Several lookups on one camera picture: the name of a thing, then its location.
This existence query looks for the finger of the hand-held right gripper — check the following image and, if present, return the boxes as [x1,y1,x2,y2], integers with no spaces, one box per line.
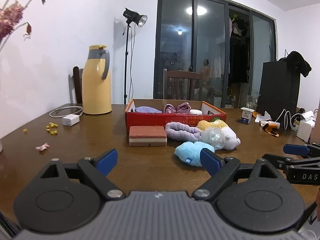
[261,153,320,171]
[283,143,320,158]

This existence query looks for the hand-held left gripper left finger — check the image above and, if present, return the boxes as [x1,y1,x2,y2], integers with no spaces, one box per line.
[31,148,126,202]

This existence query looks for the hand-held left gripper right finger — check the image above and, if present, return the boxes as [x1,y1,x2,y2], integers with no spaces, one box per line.
[192,148,288,202]

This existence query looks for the clear plastic ball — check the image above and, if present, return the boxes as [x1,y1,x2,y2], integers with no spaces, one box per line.
[201,127,227,151]

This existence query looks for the blue plush toy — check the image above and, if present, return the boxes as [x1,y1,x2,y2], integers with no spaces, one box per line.
[174,141,216,168]

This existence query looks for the yellow white plush toy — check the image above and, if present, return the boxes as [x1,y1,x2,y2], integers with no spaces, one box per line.
[196,119,241,151]

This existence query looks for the purple fluffy headband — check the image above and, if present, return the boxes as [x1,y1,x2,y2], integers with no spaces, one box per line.
[165,121,202,142]

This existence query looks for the red brown layered sponge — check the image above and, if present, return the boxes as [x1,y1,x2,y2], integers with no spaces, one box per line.
[129,126,168,147]

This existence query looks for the red cardboard box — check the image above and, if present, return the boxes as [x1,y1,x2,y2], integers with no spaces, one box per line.
[125,99,227,134]

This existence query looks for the white orange tube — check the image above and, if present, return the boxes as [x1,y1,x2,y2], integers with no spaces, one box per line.
[259,121,281,129]

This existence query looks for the white crumpled paper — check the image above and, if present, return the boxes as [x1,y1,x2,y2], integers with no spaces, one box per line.
[254,111,273,123]

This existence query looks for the white charger block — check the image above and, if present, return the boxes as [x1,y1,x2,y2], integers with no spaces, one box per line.
[62,114,81,127]

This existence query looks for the white yogurt cup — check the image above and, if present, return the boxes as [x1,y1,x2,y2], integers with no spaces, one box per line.
[240,107,256,124]

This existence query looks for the tall black box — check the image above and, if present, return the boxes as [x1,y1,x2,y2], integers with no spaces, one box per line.
[256,61,301,128]

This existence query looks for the yellow flower bits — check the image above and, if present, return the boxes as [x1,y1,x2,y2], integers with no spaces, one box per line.
[22,122,59,135]

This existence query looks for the clear drinking glass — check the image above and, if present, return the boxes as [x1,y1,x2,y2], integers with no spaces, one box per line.
[246,94,258,110]

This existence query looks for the yellow thermos jug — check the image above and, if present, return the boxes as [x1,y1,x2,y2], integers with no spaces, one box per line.
[82,44,112,115]

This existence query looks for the slatted wooden chair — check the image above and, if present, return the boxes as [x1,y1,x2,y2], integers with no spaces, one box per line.
[164,69,203,101]

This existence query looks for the dark wooden chair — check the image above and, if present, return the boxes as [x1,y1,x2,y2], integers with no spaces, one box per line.
[73,66,84,104]

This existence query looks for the black garment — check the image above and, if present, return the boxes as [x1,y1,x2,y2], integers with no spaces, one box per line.
[279,51,312,78]

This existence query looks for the black light stand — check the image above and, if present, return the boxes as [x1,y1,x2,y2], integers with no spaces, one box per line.
[122,24,133,105]

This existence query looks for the sliding glass door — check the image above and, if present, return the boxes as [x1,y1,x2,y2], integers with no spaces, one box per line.
[153,0,278,109]

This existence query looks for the hanging clothes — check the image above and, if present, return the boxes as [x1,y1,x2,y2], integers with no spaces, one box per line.
[229,12,248,36]

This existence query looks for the black studio light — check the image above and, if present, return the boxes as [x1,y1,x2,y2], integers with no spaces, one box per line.
[122,7,148,28]

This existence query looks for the dried pink rose bouquet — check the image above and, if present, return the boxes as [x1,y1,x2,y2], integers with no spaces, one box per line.
[0,0,68,43]

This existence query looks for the looped white cable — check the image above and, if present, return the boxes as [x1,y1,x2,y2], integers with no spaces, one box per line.
[276,109,305,132]

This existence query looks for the white charger cable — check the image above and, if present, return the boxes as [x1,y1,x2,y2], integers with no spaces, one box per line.
[49,105,84,118]

